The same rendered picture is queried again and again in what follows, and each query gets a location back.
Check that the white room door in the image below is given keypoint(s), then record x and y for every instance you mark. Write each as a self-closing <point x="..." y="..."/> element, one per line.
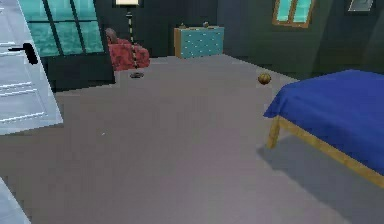
<point x="20" y="86"/>

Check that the large dark-framed window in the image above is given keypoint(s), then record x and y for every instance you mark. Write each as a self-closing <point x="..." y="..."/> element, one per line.
<point x="63" y="30"/>

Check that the black striped floor lamp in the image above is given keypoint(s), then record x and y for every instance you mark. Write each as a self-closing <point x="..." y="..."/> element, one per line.
<point x="131" y="30"/>

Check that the small brown object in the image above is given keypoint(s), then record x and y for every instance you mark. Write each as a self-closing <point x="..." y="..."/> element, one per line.
<point x="182" y="26"/>
<point x="206" y="24"/>

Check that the wooden-framed window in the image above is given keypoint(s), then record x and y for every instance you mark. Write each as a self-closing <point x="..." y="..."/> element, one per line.
<point x="293" y="11"/>

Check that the red armchair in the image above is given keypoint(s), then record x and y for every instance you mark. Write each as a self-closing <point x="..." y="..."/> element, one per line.
<point x="128" y="55"/>

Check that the grey framed wall picture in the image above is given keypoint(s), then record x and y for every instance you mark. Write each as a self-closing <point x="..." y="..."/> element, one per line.
<point x="361" y="4"/>

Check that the orange basketball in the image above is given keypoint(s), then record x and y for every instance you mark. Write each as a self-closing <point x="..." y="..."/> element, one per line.
<point x="264" y="79"/>

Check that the blue bed with wooden frame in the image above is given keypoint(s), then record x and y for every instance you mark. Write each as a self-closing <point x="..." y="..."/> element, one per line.
<point x="336" y="113"/>

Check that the teal chest of drawers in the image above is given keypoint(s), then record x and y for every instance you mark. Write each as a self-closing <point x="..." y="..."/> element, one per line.
<point x="200" y="42"/>

